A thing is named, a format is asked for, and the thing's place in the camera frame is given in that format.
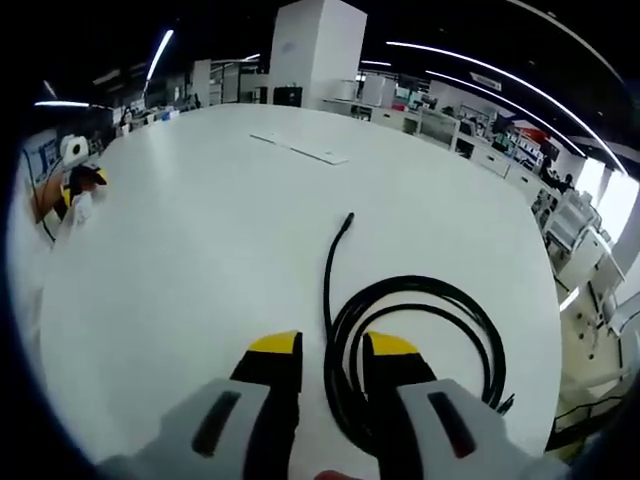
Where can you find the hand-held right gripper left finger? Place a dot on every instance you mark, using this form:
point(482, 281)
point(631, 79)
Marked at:
point(200, 435)

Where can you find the person's right hand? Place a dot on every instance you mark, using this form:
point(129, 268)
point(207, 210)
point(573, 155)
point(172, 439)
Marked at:
point(332, 475)

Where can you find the white box appliance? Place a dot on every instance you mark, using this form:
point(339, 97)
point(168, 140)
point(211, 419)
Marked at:
point(377, 91)

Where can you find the white charger adapter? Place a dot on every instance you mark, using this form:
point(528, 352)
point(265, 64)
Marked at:
point(83, 210)

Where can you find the white square column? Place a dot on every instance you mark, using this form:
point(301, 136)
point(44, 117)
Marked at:
point(320, 55)

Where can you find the person's white shirt torso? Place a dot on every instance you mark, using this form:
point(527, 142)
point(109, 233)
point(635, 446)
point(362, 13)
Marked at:
point(27, 280)

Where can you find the curved ceiling light strip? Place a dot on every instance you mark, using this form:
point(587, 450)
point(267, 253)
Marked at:
point(430, 48)

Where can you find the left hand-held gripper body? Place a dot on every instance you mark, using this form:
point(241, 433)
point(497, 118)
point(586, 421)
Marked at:
point(75, 149)

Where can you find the short ceiling light strip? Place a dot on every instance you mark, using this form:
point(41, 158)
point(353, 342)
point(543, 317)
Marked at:
point(162, 55)

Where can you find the blue wall poster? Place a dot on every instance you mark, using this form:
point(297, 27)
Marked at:
point(45, 155)

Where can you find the white cylindrical appliance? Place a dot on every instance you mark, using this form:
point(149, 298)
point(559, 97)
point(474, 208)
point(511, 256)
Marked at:
point(351, 91)

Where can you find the row of white office desks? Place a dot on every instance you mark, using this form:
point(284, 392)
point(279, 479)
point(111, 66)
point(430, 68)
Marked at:
point(575, 240)

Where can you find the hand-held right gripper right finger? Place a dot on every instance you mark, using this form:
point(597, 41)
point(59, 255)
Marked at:
point(450, 440)

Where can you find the white desk cover plate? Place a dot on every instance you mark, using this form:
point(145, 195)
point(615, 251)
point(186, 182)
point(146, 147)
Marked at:
point(310, 150)

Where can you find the small blue white box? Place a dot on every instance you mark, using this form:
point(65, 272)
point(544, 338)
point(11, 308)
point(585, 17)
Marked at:
point(165, 117)

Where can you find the black cabinet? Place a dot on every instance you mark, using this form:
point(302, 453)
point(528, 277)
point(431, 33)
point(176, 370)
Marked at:
point(288, 96)

